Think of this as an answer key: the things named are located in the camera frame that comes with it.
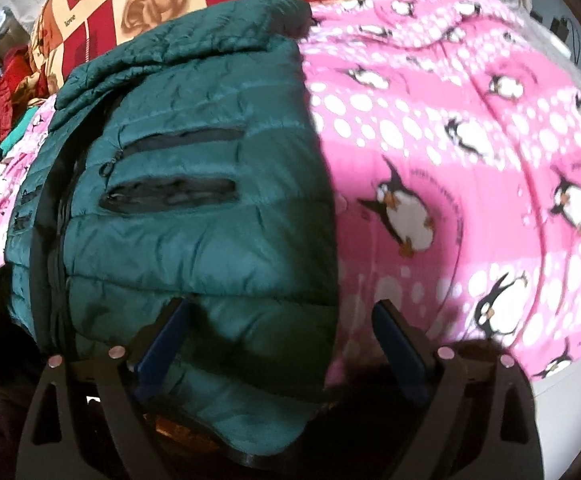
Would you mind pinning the green cloth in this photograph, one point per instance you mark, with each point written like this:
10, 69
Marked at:
15, 135

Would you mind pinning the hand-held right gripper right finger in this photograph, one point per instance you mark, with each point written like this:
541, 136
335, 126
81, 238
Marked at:
400, 350

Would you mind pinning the red orange rose checked quilt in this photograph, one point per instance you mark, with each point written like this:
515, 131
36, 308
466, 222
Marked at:
145, 10

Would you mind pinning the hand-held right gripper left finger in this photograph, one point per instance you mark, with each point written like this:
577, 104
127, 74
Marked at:
158, 355

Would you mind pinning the teal quilted puffer jacket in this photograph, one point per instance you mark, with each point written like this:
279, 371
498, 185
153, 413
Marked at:
195, 240

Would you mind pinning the pink penguin print blanket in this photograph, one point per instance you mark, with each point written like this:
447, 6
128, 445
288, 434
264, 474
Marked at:
445, 135

